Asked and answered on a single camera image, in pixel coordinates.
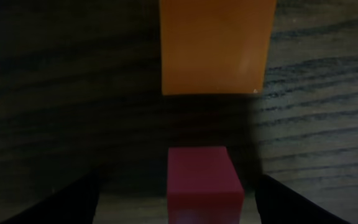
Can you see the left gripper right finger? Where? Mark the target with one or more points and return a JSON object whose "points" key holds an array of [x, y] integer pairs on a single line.
{"points": [[281, 205]]}

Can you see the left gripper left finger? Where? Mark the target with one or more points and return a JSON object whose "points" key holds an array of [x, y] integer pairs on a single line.
{"points": [[70, 205]]}

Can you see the orange cube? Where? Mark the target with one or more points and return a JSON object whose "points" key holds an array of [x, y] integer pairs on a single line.
{"points": [[216, 46]]}

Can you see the red cube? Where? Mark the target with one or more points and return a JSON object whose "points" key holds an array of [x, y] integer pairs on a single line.
{"points": [[202, 183]]}

